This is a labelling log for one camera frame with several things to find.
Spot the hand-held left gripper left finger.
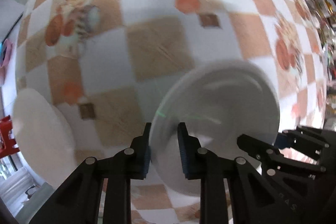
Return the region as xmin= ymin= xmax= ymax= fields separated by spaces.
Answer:
xmin=29 ymin=123 xmax=152 ymax=224

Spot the pink plastic basin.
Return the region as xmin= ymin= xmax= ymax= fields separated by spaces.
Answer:
xmin=0 ymin=40 xmax=13 ymax=77

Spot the large white bowl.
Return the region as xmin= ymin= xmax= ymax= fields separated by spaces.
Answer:
xmin=150 ymin=61 xmax=280 ymax=198

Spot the white plate at left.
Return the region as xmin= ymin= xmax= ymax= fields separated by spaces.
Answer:
xmin=12 ymin=88 xmax=77 ymax=189

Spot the grey-green ribbed bench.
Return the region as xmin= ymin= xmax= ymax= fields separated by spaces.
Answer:
xmin=0 ymin=169 xmax=48 ymax=214

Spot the red plastic stool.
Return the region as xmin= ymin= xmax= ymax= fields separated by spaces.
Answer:
xmin=0 ymin=115 xmax=20 ymax=159

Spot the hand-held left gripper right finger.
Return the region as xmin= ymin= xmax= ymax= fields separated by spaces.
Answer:
xmin=178 ymin=122 xmax=286 ymax=224

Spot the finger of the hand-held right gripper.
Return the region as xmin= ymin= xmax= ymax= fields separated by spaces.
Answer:
xmin=237 ymin=134 xmax=282 ymax=178
xmin=274 ymin=126 xmax=330 ymax=151

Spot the checkered printed tablecloth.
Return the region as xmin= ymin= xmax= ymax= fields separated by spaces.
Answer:
xmin=14 ymin=0 xmax=328 ymax=224

